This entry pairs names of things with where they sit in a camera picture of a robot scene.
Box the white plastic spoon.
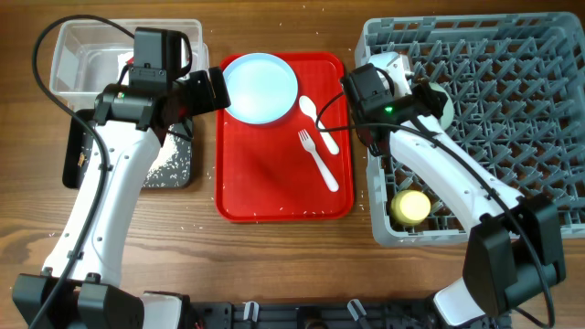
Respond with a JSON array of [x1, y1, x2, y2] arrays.
[[299, 95, 340, 155]]

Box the clear plastic bin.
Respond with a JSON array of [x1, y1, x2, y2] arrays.
[[49, 18, 209, 111]]

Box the red plastic tray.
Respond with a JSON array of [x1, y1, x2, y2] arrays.
[[215, 52, 354, 223]]

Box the mint green bowl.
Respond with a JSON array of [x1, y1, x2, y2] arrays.
[[429, 82, 454, 131]]

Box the white plastic fork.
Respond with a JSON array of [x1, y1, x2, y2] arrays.
[[298, 130, 339, 192]]

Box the light blue round plate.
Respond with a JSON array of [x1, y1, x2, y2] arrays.
[[223, 53, 299, 125]]

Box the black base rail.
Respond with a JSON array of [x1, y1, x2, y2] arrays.
[[182, 297, 511, 329]]

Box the black waste tray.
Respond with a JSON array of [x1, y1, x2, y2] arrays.
[[61, 107, 195, 191]]

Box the grey dishwasher rack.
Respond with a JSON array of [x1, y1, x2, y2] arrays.
[[355, 12, 584, 239]]

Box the rice and food scraps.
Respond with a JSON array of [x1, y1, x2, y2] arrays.
[[76, 132, 193, 187]]

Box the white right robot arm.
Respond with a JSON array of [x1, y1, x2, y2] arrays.
[[341, 64, 566, 327]]

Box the yellow plastic cup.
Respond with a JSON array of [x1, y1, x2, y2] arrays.
[[390, 190, 431, 226]]

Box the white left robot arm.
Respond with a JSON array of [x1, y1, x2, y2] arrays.
[[13, 27, 230, 328]]

